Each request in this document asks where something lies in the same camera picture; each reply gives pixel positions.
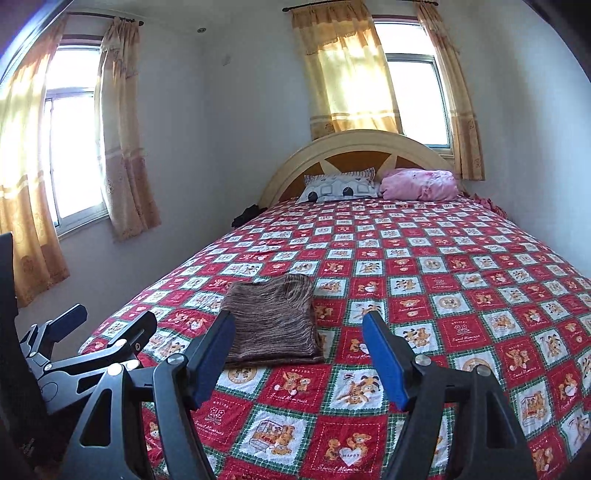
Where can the dark curtain rod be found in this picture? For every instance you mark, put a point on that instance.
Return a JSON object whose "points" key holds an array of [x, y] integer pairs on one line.
{"points": [[92, 16], [314, 5]]}

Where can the yellow side window curtain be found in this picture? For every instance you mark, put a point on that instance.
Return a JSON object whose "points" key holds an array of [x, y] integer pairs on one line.
{"points": [[124, 138]]}

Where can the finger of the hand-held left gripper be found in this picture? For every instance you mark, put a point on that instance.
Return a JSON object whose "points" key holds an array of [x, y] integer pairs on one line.
{"points": [[69, 318], [134, 332]]}

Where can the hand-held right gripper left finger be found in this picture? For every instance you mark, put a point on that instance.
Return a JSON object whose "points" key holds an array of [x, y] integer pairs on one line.
{"points": [[214, 355]]}

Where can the white patterned pillow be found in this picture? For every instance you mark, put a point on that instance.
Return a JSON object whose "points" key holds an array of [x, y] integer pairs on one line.
{"points": [[337, 187]]}

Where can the window behind headboard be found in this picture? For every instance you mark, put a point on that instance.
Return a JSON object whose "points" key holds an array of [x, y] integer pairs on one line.
{"points": [[415, 101]]}

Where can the pink pillow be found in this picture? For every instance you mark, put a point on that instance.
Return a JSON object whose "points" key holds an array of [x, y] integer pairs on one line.
{"points": [[415, 184]]}

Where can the yellow narrow curtain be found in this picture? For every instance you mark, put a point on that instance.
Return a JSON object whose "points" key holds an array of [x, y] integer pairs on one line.
{"points": [[461, 115]]}

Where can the red checkered printed bedspread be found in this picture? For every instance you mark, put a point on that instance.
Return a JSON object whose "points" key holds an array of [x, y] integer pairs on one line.
{"points": [[415, 286]]}

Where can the yellow long curtain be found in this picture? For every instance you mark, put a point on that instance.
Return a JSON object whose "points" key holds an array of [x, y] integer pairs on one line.
{"points": [[23, 207]]}

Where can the side window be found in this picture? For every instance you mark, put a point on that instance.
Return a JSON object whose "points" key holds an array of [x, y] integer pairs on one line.
{"points": [[74, 152]]}

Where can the cream arched bed headboard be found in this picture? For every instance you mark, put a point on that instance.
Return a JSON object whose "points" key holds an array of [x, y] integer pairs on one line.
{"points": [[360, 141]]}

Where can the brown knitted sweater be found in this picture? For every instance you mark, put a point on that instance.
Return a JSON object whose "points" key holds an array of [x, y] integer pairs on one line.
{"points": [[272, 323]]}

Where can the yellow wide curtain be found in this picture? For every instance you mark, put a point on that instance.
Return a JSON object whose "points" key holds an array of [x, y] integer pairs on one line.
{"points": [[341, 69]]}

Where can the dark cloth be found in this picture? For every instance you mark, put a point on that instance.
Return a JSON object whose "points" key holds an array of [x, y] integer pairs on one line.
{"points": [[247, 214]]}

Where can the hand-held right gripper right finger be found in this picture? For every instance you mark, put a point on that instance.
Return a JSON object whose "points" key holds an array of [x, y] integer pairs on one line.
{"points": [[385, 360]]}

